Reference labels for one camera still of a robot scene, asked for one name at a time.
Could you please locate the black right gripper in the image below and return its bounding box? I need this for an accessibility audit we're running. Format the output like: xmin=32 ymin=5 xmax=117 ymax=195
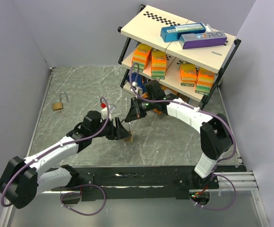
xmin=125 ymin=96 xmax=156 ymax=122

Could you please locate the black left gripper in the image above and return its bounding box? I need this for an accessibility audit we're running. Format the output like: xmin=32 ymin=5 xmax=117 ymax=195
xmin=91 ymin=117 xmax=132 ymax=140

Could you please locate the brass padlock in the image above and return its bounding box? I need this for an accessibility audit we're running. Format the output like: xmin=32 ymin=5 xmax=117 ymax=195
xmin=124 ymin=122 xmax=133 ymax=142
xmin=52 ymin=92 xmax=69 ymax=111

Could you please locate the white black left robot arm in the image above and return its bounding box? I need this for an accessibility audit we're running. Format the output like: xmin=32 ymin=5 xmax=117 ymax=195
xmin=0 ymin=111 xmax=131 ymax=209

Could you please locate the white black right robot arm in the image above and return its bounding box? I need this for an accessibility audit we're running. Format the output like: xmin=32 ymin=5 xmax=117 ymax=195
xmin=124 ymin=80 xmax=234 ymax=188

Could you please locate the blue snack bag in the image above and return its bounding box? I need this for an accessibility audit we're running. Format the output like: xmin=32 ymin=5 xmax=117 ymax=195
xmin=132 ymin=72 xmax=150 ymax=90

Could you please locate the orange snack bag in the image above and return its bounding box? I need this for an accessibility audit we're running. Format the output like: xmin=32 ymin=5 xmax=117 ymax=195
xmin=161 ymin=85 xmax=175 ymax=95

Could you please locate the brown snack bag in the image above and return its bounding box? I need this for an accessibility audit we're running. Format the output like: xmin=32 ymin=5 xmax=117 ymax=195
xmin=177 ymin=93 xmax=190 ymax=104

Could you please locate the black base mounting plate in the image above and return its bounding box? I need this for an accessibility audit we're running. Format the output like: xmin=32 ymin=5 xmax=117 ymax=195
xmin=54 ymin=166 xmax=219 ymax=201

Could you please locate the orange sponge pack far left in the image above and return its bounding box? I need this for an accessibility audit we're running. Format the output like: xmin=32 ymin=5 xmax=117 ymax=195
xmin=132 ymin=44 xmax=152 ymax=71

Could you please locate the orange sponge pack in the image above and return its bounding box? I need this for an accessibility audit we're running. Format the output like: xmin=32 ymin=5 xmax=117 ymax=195
xmin=195 ymin=67 xmax=215 ymax=95
xmin=132 ymin=44 xmax=152 ymax=71
xmin=150 ymin=49 xmax=167 ymax=79
xmin=179 ymin=62 xmax=197 ymax=87

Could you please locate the beige black three-tier shelf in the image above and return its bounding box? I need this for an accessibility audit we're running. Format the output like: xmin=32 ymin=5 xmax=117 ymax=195
xmin=118 ymin=5 xmax=241 ymax=109

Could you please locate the orange sponge pack far right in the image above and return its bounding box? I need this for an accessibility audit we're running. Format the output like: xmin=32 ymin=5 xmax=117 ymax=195
xmin=195 ymin=67 xmax=215 ymax=95

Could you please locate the blue rectangular box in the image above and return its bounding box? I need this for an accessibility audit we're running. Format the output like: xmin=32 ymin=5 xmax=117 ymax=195
xmin=160 ymin=23 xmax=206 ymax=43

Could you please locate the purple grey R+O box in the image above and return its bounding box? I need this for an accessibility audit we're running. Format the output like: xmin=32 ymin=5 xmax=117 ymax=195
xmin=179 ymin=31 xmax=227 ymax=50

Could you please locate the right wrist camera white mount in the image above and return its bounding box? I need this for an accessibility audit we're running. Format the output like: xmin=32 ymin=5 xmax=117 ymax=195
xmin=131 ymin=81 xmax=144 ymax=96

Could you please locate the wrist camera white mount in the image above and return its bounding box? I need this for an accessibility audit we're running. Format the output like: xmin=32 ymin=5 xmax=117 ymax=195
xmin=100 ymin=103 xmax=116 ymax=120
xmin=131 ymin=81 xmax=144 ymax=96

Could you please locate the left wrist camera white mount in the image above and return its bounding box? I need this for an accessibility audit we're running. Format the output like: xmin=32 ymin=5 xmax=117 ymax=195
xmin=100 ymin=103 xmax=116 ymax=120

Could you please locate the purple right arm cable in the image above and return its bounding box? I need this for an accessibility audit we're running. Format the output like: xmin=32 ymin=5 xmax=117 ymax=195
xmin=128 ymin=62 xmax=237 ymax=171

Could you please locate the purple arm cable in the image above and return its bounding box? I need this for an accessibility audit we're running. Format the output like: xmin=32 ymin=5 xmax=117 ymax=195
xmin=128 ymin=62 xmax=237 ymax=171
xmin=0 ymin=97 xmax=110 ymax=208

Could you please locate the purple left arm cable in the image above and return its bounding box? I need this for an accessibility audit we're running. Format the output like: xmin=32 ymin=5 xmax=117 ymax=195
xmin=0 ymin=97 xmax=110 ymax=208

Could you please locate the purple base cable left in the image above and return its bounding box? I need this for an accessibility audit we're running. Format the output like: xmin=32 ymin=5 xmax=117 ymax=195
xmin=60 ymin=184 xmax=106 ymax=216

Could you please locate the aluminium rail frame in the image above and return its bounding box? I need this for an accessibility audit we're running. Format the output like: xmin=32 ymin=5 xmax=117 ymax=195
xmin=1 ymin=66 xmax=268 ymax=227

